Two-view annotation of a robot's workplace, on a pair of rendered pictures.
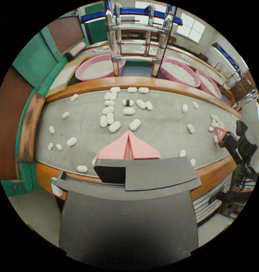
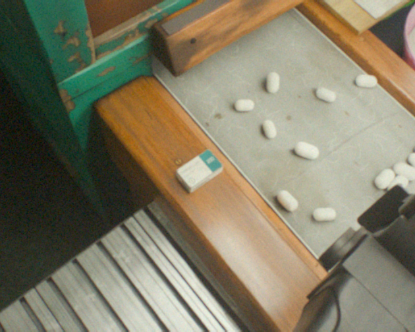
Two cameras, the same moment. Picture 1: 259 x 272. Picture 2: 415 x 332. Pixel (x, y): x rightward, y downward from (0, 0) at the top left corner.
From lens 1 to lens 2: 0.54 m
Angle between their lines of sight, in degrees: 19
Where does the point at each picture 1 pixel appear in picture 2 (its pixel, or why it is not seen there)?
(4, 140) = not seen: outside the picture
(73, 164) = (269, 180)
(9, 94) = not seen: outside the picture
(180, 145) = not seen: outside the picture
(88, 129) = (348, 164)
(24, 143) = (207, 29)
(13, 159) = (141, 8)
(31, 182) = (94, 84)
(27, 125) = (242, 9)
